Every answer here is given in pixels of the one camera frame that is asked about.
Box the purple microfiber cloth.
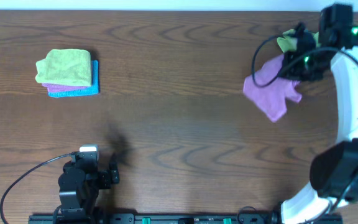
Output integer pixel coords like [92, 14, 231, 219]
[243, 54, 302, 123]

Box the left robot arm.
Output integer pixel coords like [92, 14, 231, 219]
[52, 152, 120, 223]

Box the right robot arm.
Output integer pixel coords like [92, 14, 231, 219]
[271, 4, 358, 224]

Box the crumpled green cloth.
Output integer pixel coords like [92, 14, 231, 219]
[276, 29, 321, 54]

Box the folded blue cloth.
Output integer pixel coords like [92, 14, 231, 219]
[48, 60, 99, 98]

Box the folded purple cloth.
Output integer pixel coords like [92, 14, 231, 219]
[42, 83, 87, 93]

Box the folded green cloth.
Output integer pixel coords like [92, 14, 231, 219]
[35, 49, 92, 86]

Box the left black cable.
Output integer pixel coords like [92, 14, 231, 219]
[0, 153, 74, 224]

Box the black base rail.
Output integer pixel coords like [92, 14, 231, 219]
[28, 212, 344, 224]

